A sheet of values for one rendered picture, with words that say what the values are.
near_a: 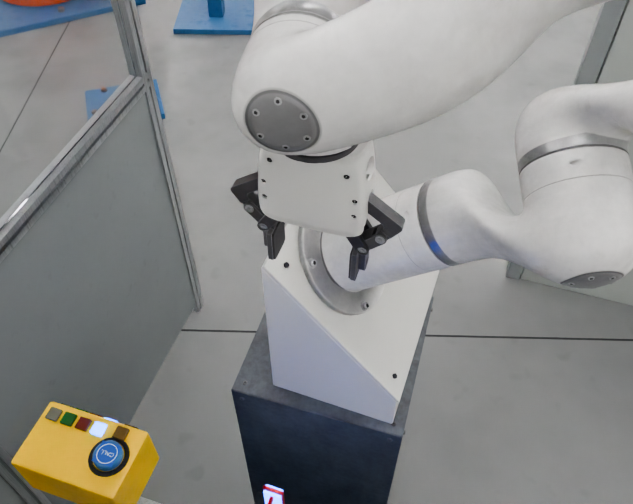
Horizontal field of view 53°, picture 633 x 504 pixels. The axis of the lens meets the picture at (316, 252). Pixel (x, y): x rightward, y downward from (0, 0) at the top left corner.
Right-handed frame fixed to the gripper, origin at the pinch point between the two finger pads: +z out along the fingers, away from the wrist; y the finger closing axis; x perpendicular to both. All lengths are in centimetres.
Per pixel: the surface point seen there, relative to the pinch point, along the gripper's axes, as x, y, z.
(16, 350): -10, 71, 68
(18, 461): 19, 36, 36
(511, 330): -104, -39, 143
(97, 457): 15.4, 25.9, 34.8
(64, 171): -41, 70, 44
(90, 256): -39, 71, 70
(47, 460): 18, 33, 36
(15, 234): -23, 70, 45
